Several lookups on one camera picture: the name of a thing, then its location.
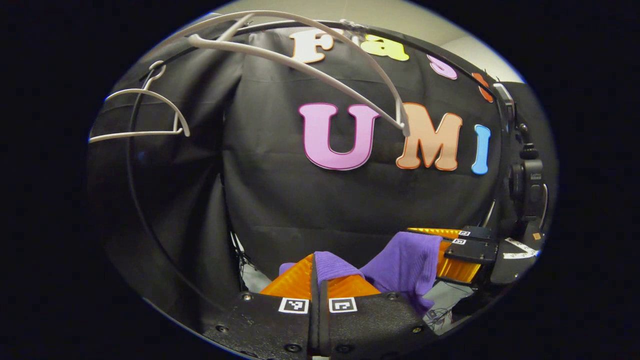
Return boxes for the white clothes hanger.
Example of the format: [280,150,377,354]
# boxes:
[165,10,412,139]
[88,60,192,145]

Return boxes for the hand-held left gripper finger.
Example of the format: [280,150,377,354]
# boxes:
[201,252,321,360]
[319,274,441,360]

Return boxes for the black backdrop cloth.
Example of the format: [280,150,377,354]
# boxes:
[87,20,556,331]

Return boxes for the black clothes rack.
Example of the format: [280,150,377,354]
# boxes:
[125,20,516,321]

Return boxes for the purple ribbed shirt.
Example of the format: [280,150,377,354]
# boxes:
[278,231,444,317]

